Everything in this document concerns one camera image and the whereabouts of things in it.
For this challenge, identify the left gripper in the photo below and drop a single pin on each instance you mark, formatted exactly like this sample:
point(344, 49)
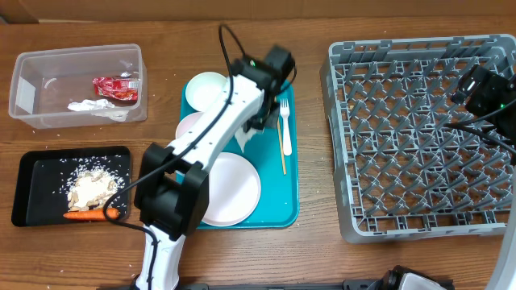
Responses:
point(270, 122)

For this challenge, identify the wooden chopstick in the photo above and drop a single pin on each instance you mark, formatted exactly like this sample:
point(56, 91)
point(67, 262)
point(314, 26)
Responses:
point(281, 147)

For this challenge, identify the white plastic fork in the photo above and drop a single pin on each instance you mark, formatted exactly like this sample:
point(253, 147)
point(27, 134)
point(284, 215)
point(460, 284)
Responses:
point(284, 112)

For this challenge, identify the white bowl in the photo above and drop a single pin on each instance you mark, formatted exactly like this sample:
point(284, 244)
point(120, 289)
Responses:
point(203, 89)

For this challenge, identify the white round plate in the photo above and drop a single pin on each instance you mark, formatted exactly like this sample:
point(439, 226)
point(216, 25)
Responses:
point(234, 191)

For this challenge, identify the pink bowl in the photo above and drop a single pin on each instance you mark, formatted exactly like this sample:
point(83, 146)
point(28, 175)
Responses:
point(186, 123)

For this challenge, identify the red snack wrapper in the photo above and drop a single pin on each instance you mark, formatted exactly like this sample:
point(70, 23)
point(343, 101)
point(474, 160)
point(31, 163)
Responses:
point(118, 88)

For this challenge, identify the orange carrot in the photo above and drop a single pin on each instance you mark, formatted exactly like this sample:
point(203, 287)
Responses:
point(92, 215)

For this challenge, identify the food scraps pile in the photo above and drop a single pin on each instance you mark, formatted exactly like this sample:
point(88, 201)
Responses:
point(88, 182)

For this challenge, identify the white napkin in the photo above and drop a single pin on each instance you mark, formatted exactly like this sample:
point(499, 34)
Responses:
point(242, 136)

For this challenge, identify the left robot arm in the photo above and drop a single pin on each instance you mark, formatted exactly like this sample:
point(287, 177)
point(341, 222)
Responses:
point(173, 190)

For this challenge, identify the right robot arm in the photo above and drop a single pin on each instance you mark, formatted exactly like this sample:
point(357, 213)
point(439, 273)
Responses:
point(491, 99)

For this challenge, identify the grey dishwasher rack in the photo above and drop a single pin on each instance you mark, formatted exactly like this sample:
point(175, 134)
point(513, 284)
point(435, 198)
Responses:
point(400, 174)

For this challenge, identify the teal serving tray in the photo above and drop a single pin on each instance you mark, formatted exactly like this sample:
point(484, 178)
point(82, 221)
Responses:
point(279, 203)

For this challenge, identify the clear plastic bin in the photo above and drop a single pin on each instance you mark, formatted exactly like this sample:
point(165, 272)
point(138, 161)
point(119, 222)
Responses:
point(54, 89)

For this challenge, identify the black plastic tray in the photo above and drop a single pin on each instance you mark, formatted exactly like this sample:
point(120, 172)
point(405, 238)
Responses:
point(45, 178)

